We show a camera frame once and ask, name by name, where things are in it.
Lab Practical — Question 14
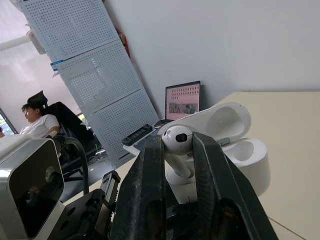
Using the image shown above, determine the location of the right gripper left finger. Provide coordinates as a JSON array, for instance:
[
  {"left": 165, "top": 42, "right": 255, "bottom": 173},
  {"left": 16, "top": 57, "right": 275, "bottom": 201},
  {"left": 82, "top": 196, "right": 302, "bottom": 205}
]
[{"left": 109, "top": 136, "right": 166, "bottom": 240}]

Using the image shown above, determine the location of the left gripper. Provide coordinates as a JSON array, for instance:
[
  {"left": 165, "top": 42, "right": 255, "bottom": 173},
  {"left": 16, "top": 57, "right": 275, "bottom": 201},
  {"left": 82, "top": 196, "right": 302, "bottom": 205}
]
[{"left": 57, "top": 171, "right": 122, "bottom": 240}]

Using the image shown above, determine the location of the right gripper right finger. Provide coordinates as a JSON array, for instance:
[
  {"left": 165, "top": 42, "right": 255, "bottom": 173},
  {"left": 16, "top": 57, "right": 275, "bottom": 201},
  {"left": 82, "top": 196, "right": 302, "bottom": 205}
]
[{"left": 191, "top": 131, "right": 279, "bottom": 240}]

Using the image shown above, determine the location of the white earbud case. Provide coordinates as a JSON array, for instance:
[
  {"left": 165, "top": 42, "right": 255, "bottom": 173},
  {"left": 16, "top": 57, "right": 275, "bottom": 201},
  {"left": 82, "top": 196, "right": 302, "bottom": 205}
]
[{"left": 157, "top": 101, "right": 271, "bottom": 205}]

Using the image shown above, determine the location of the white earbud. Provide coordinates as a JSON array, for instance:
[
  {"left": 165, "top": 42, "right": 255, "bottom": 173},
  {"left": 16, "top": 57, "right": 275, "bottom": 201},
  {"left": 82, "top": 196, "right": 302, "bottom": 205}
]
[{"left": 161, "top": 124, "right": 195, "bottom": 180}]

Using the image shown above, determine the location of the open laptop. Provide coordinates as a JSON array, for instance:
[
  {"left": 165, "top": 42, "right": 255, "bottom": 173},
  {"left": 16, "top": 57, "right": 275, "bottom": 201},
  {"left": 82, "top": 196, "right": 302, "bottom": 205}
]
[{"left": 153, "top": 80, "right": 202, "bottom": 127}]

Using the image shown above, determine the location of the black flat device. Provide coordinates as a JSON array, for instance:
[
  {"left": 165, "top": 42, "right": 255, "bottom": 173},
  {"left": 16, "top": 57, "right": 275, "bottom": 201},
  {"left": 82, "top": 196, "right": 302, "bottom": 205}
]
[{"left": 121, "top": 124, "right": 154, "bottom": 146}]

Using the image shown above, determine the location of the black office chair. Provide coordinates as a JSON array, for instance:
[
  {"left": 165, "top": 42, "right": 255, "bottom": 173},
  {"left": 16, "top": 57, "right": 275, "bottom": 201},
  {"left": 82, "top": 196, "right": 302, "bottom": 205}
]
[{"left": 26, "top": 90, "right": 95, "bottom": 176}]

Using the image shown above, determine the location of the person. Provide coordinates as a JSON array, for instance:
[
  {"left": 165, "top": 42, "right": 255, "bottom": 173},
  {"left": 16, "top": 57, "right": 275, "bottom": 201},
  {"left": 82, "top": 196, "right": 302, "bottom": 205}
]
[{"left": 0, "top": 103, "right": 61, "bottom": 140}]

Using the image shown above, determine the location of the white perforated panel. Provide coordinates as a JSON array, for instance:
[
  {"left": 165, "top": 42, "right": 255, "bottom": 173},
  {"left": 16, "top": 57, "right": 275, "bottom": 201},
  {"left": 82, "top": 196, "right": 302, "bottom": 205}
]
[{"left": 18, "top": 0, "right": 161, "bottom": 167}]

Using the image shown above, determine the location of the black cable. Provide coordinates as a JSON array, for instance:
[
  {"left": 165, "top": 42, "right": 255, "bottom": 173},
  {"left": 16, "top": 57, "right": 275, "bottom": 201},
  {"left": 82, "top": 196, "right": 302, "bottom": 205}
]
[{"left": 52, "top": 136, "right": 90, "bottom": 196}]

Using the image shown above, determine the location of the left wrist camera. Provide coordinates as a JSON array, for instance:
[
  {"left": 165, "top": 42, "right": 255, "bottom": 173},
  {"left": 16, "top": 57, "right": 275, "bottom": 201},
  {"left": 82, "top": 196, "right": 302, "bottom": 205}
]
[{"left": 0, "top": 136, "right": 66, "bottom": 240}]

